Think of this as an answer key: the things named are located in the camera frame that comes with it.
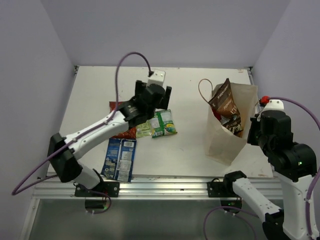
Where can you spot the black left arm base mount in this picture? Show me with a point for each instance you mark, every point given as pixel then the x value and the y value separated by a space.
pixel 110 188

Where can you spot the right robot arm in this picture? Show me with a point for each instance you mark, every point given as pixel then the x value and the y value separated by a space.
pixel 295 166

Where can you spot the green snack bag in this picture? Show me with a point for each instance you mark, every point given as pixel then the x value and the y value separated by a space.
pixel 162 124

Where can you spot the small light green packet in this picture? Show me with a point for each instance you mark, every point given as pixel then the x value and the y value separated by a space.
pixel 143 130

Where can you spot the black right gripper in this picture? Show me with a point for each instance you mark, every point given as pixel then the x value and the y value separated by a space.
pixel 251 137

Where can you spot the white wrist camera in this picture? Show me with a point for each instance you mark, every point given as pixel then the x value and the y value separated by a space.
pixel 271 104
pixel 158 78

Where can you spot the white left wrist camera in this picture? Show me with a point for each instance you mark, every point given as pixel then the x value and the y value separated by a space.
pixel 158 78

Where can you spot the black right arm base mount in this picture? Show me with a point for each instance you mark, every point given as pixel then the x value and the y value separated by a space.
pixel 217 189

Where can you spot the brown Kettle chips bag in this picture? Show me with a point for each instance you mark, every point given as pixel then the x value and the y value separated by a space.
pixel 223 102

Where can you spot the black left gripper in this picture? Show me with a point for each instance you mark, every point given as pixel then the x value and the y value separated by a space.
pixel 163 101

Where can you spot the pink snack bag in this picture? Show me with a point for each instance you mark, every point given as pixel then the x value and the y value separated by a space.
pixel 216 114

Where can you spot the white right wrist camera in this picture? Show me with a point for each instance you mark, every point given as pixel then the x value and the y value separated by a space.
pixel 271 104

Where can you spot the red Doritos chip bag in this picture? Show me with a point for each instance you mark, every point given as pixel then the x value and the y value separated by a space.
pixel 129 134

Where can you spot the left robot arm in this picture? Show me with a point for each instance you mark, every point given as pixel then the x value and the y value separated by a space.
pixel 64 152

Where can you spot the blue cookie packet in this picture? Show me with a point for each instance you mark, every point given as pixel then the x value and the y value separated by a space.
pixel 119 159

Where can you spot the white paper bag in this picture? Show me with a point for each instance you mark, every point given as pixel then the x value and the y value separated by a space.
pixel 219 142

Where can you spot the aluminium table frame rail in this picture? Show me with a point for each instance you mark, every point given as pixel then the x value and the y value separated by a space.
pixel 167 197

